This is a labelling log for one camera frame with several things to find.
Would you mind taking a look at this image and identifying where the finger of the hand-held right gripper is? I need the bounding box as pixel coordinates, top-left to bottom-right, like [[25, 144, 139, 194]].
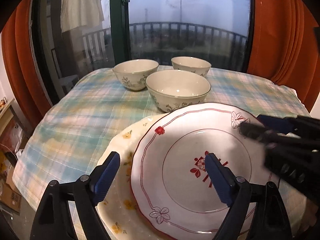
[[257, 114, 320, 137], [239, 120, 313, 152]]

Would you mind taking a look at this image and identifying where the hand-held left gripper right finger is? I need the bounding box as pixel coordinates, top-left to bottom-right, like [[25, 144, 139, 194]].
[[204, 152, 293, 240]]

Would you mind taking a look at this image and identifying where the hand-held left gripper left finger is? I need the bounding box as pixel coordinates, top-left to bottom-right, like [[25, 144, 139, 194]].
[[30, 151, 121, 240]]

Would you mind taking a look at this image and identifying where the scalloped yellow flower plate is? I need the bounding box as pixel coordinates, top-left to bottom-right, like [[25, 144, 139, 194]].
[[96, 114, 175, 240]]

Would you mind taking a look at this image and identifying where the white plate red pattern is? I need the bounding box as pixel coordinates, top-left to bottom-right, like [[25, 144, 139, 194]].
[[130, 102, 269, 235]]

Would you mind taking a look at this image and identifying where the floral cream ceramic bowl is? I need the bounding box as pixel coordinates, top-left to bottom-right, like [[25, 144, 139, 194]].
[[146, 69, 211, 113], [112, 59, 159, 92], [171, 56, 212, 77]]

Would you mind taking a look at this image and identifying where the plaid pastel tablecloth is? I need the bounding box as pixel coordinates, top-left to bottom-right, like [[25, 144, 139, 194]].
[[12, 65, 312, 240]]

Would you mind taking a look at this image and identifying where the cardboard box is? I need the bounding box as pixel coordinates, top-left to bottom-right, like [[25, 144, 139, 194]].
[[0, 175, 23, 213]]

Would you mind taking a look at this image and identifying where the white shelf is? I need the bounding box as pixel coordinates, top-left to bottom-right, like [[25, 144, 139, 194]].
[[0, 100, 18, 140]]

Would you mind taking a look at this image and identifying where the balcony railing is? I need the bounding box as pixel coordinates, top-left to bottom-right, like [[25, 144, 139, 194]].
[[81, 21, 249, 67]]

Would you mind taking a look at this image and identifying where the utility pole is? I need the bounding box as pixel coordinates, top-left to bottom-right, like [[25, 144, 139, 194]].
[[174, 0, 187, 23]]

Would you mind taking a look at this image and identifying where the hanging white garment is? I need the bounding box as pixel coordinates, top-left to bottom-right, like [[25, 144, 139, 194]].
[[61, 0, 105, 33]]

